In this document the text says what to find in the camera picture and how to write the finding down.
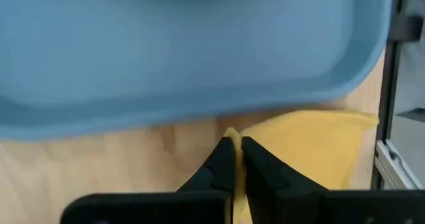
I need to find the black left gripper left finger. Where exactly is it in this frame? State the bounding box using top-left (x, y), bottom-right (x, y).
top-left (60, 136), bottom-right (237, 224)

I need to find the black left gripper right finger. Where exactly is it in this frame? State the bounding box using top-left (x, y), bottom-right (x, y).
top-left (241, 136), bottom-right (425, 224)

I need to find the yellow cloth napkin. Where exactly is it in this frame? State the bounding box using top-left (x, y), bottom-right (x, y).
top-left (222, 109), bottom-right (380, 224)

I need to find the blue plastic tray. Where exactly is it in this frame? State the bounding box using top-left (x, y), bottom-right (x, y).
top-left (0, 0), bottom-right (394, 142)

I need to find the silver aluminium bar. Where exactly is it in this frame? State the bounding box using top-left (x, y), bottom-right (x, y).
top-left (374, 139), bottom-right (421, 190)

